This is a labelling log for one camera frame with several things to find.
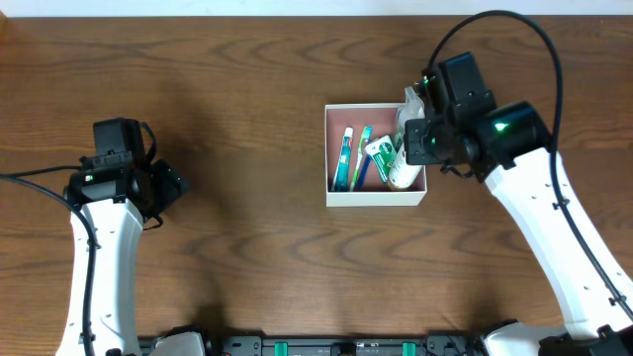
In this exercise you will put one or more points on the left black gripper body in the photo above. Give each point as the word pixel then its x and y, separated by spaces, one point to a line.
pixel 112 161

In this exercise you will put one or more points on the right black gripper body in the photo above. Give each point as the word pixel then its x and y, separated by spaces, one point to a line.
pixel 415 140

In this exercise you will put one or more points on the clear foam pump bottle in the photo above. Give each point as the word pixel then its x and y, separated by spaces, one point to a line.
pixel 412 108

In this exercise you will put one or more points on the white bamboo print lotion tube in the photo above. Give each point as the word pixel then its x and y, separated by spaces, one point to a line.
pixel 405 177

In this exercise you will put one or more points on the green white soap bar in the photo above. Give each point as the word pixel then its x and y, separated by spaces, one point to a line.
pixel 383 154

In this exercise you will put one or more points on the green white toothbrush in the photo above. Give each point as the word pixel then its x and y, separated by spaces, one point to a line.
pixel 364 139

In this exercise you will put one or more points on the green toothpaste tube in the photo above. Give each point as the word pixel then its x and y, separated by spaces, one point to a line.
pixel 340 180

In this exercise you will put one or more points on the blue disposable razor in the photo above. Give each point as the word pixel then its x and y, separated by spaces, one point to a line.
pixel 363 172

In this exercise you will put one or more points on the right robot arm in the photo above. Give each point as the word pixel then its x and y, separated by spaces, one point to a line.
pixel 509 149

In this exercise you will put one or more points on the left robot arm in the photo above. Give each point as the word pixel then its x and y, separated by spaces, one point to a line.
pixel 101 318

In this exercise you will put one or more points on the white box pink interior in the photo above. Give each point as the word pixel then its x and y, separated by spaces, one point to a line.
pixel 373 193

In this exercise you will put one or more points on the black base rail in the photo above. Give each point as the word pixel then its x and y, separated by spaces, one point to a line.
pixel 451 344

